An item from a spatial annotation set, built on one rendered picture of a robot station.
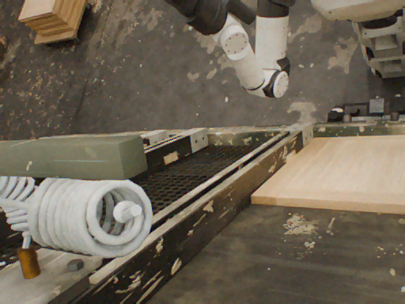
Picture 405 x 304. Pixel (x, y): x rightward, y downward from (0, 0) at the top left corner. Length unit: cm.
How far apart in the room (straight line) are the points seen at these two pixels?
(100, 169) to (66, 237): 14
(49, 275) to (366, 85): 197
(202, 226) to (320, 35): 215
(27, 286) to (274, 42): 91
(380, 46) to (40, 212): 150
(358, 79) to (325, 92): 27
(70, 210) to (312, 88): 222
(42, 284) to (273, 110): 217
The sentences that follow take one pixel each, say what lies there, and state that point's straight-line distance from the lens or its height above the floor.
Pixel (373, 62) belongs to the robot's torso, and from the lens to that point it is 184.
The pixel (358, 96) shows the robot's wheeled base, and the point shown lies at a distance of 218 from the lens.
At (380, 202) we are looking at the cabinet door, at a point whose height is 136.
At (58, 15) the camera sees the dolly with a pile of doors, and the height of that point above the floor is 33.
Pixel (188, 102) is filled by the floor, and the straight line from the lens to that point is 281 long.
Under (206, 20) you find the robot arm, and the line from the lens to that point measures 90.
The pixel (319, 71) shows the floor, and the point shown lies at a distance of 251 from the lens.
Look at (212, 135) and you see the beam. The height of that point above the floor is 90.
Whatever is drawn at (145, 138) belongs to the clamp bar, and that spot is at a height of 104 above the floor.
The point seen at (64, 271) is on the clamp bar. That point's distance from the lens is 42.
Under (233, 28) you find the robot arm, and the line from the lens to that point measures 93.
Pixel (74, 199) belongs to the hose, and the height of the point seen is 187.
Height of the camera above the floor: 208
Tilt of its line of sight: 54 degrees down
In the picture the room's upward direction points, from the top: 56 degrees counter-clockwise
